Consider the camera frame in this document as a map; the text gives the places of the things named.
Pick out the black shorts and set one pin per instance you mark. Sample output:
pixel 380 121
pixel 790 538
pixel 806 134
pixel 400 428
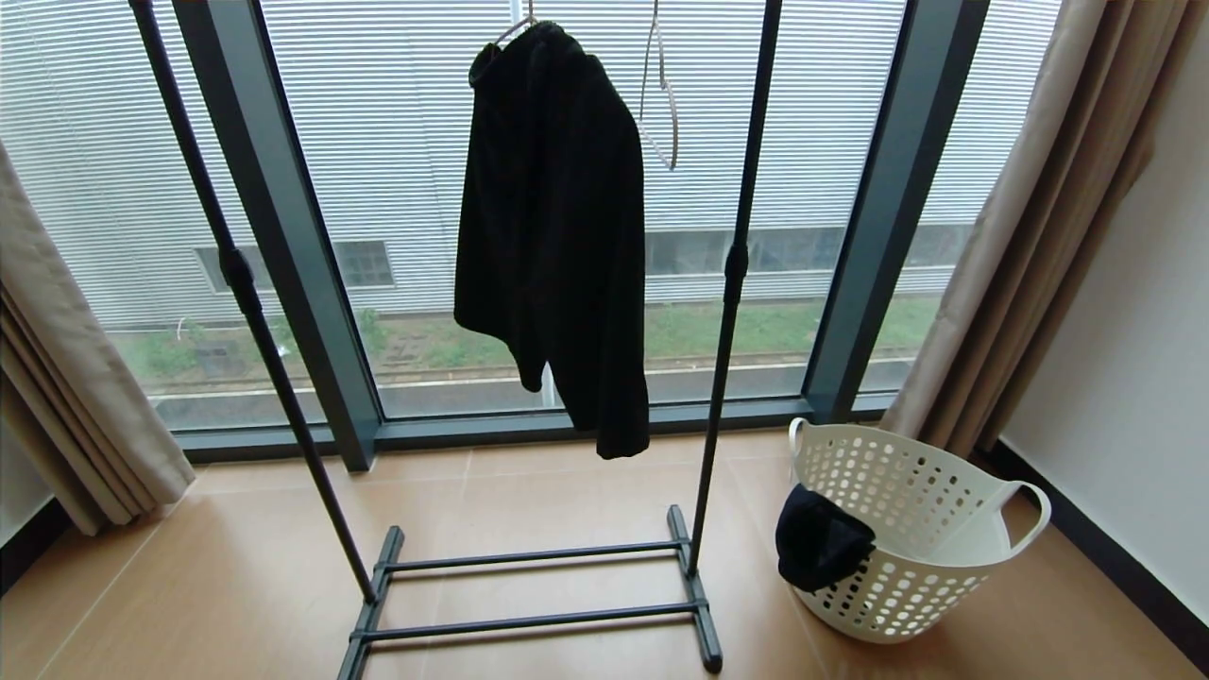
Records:
pixel 557 236

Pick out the pink clothes hanger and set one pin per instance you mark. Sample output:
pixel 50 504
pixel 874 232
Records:
pixel 672 132
pixel 515 26

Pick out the black garment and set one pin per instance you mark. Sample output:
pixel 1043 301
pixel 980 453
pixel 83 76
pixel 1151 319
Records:
pixel 817 543

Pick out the white laundry basket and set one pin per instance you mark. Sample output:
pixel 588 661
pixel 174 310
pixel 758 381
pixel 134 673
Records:
pixel 907 501

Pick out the black clothes rack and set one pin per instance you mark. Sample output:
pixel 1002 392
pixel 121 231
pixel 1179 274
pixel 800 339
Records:
pixel 246 283

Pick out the window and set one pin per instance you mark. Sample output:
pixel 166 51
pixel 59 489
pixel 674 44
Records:
pixel 378 142

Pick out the beige curtain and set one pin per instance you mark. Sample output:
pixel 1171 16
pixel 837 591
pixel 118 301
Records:
pixel 1039 236
pixel 76 425

